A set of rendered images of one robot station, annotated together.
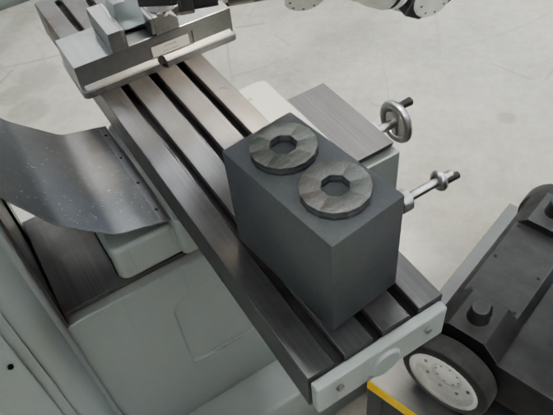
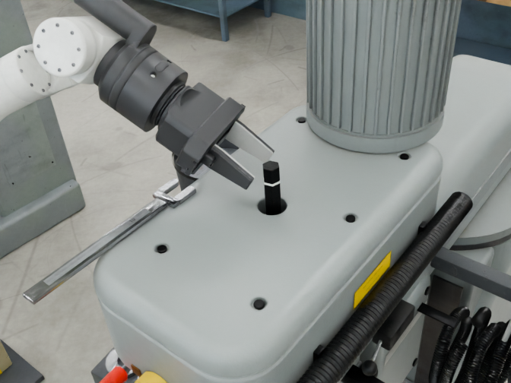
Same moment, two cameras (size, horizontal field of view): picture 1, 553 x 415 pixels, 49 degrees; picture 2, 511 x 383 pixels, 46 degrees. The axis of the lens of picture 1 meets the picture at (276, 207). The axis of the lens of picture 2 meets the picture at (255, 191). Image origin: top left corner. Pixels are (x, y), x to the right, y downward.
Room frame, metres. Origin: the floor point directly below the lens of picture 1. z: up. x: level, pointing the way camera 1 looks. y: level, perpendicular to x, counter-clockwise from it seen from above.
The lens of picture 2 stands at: (1.46, -0.08, 2.37)
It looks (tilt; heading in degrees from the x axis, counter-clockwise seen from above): 38 degrees down; 158
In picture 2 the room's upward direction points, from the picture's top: 5 degrees counter-clockwise
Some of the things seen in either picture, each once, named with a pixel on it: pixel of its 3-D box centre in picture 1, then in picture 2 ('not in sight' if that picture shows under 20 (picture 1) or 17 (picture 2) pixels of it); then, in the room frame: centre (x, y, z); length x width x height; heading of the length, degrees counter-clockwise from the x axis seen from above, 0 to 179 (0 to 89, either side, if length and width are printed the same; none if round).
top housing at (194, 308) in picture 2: not in sight; (281, 245); (0.92, 0.16, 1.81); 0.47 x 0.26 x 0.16; 117
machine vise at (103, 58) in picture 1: (144, 30); not in sight; (1.15, 0.23, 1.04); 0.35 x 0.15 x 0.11; 116
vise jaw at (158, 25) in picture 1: (152, 10); not in sight; (1.16, 0.20, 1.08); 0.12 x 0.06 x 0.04; 26
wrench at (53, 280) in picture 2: not in sight; (114, 236); (0.90, -0.04, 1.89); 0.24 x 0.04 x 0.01; 116
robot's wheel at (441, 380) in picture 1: (448, 373); not in sight; (0.57, -0.32, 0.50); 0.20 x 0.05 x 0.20; 44
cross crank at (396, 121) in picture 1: (384, 127); not in sight; (1.16, -0.30, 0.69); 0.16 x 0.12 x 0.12; 117
